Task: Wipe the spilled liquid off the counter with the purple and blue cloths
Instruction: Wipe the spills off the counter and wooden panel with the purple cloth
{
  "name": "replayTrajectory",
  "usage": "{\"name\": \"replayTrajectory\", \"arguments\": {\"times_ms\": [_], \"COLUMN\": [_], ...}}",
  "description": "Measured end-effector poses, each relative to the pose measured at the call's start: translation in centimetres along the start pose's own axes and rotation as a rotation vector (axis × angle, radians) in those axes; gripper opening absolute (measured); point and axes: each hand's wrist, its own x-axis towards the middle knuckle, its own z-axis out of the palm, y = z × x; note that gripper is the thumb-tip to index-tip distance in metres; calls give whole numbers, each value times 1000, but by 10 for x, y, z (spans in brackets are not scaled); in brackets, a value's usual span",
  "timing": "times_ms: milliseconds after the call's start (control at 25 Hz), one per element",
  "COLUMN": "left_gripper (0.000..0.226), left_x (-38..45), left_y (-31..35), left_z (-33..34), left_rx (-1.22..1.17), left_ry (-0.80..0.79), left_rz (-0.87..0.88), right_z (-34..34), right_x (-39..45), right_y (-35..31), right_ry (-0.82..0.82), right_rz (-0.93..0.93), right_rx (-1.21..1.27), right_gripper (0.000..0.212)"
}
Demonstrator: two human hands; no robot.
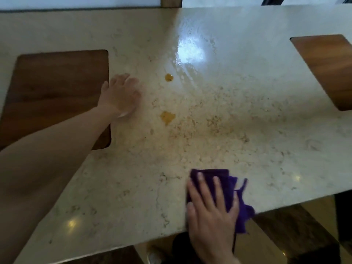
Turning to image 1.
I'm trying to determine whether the person's left forearm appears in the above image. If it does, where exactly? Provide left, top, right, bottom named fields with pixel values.
left=0, top=106, right=113, bottom=264

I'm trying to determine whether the purple cleaning cloth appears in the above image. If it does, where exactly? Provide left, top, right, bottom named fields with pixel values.
left=187, top=169, right=256, bottom=234

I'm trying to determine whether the wooden inlay panel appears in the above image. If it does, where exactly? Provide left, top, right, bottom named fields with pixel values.
left=290, top=34, right=352, bottom=112
left=0, top=49, right=112, bottom=151

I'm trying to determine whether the person's left hand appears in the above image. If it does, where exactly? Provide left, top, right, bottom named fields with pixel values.
left=98, top=73, right=142, bottom=121

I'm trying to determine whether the person's right hand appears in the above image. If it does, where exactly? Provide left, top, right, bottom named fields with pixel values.
left=187, top=172, right=241, bottom=264

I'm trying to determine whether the white wall panel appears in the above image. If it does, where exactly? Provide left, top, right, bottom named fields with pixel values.
left=0, top=0, right=162, bottom=11

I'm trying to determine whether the person's left shoe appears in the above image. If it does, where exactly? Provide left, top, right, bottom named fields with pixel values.
left=147, top=245, right=166, bottom=264

